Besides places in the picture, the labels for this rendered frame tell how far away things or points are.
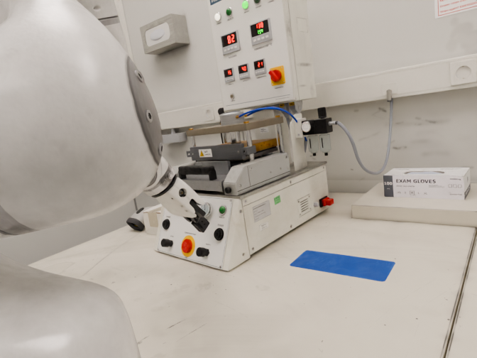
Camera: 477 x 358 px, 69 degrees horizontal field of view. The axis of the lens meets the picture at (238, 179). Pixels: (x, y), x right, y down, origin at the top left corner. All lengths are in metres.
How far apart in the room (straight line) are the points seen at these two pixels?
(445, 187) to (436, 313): 0.55
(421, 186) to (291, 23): 0.65
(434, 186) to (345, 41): 0.64
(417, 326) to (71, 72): 0.63
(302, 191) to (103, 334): 0.95
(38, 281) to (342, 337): 0.51
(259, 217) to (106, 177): 0.79
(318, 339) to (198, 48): 1.56
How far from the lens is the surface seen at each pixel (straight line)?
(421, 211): 1.13
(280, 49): 1.16
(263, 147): 1.08
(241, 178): 0.91
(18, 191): 0.20
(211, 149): 1.07
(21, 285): 0.27
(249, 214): 0.94
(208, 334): 0.71
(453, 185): 1.20
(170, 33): 1.91
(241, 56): 1.26
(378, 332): 0.67
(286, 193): 1.06
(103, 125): 0.19
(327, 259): 0.92
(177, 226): 1.07
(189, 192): 0.79
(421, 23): 1.41
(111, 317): 0.25
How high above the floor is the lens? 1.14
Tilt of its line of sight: 11 degrees down
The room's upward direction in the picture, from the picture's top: 9 degrees counter-clockwise
